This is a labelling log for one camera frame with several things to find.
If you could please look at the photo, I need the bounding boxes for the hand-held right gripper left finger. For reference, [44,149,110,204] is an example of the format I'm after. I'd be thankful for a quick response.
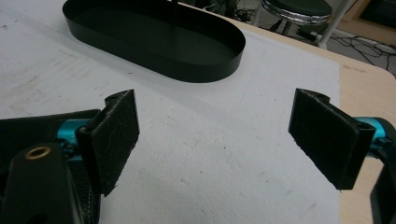
[75,89,140,198]

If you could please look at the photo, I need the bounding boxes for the black oval metal tray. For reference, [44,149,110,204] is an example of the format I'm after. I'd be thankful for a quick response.
[62,0,247,84]

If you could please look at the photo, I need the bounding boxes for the white metal stand leg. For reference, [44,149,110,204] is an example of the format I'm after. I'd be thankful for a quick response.
[317,0,357,50]

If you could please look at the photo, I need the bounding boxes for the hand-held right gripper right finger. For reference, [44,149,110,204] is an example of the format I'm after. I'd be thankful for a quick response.
[288,88,377,191]

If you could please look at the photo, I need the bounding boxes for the black power adapter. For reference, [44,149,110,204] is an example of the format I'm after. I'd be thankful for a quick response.
[296,27,319,42]

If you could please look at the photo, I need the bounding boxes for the black floor cables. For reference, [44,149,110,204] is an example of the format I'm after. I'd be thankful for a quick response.
[329,31,396,73]

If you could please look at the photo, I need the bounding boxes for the black stool with chrome rim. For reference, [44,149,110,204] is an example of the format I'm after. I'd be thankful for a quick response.
[261,0,333,35]

